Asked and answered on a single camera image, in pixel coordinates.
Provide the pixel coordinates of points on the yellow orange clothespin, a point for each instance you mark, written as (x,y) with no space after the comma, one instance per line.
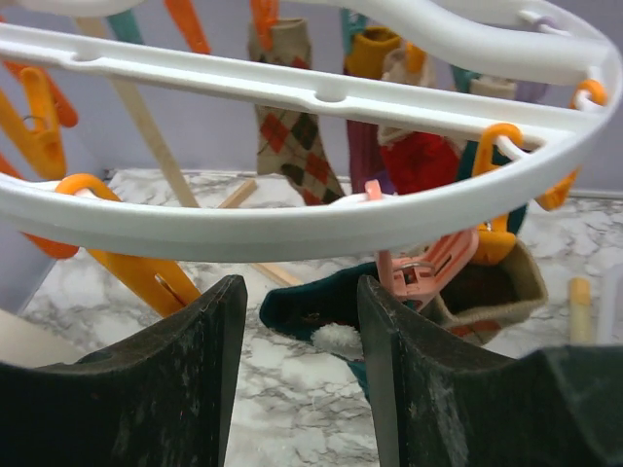
(37,135)

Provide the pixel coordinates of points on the wooden hanger rack frame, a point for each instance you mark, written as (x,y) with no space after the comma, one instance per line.
(151,135)

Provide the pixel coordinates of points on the white round clip hanger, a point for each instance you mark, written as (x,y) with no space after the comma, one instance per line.
(480,36)

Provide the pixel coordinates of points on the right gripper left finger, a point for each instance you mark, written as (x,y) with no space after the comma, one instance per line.
(162,397)

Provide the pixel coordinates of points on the purple yellow striped sock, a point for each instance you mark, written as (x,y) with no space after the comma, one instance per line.
(365,61)

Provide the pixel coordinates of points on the red beige reindeer sock front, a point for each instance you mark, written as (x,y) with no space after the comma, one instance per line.
(415,161)

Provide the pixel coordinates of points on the white plastic basket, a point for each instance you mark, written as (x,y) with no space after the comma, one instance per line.
(609,322)

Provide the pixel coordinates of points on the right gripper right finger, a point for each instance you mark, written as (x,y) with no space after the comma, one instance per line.
(440,401)

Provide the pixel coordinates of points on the yellow highlighter marker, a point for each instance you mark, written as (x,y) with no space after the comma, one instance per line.
(580,311)

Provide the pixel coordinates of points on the pink clothespin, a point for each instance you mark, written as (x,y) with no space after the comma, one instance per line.
(417,280)

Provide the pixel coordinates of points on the beige argyle sock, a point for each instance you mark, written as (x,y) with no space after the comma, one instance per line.
(289,142)
(482,300)

